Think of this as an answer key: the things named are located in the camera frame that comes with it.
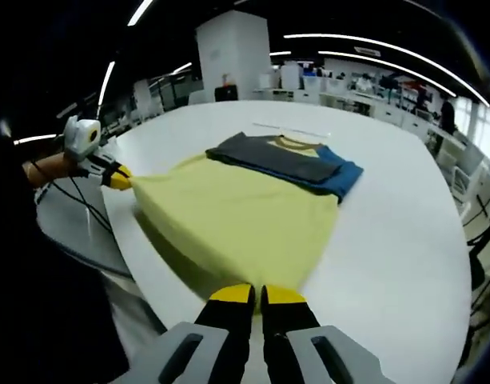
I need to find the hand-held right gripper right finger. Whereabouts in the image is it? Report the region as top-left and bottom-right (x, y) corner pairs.
(260, 283), (396, 384)

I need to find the black tripod stand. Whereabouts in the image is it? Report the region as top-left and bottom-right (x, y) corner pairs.
(466, 215), (490, 313)

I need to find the long white counter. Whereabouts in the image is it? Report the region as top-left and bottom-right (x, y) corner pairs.
(252, 86), (433, 133)

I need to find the ceiling light strip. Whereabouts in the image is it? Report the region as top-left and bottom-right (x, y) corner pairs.
(12, 133), (58, 146)
(126, 0), (154, 27)
(97, 60), (116, 108)
(317, 50), (490, 108)
(283, 33), (457, 98)

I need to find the white office chair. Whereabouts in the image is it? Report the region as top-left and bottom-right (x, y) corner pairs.
(436, 138), (490, 219)

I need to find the thin line template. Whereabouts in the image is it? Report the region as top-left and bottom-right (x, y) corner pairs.
(251, 121), (334, 140)

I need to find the yellow grey blue garment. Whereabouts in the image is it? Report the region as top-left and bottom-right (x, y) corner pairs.
(130, 130), (365, 315)

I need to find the white square pillar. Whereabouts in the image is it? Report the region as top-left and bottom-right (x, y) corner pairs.
(195, 10), (272, 104)

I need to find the black cabinet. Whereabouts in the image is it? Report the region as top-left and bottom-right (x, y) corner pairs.
(213, 84), (239, 103)

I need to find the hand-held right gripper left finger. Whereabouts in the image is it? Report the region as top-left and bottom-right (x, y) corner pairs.
(124, 282), (257, 384)

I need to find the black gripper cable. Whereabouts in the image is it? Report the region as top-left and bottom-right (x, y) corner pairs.
(30, 159), (136, 279)

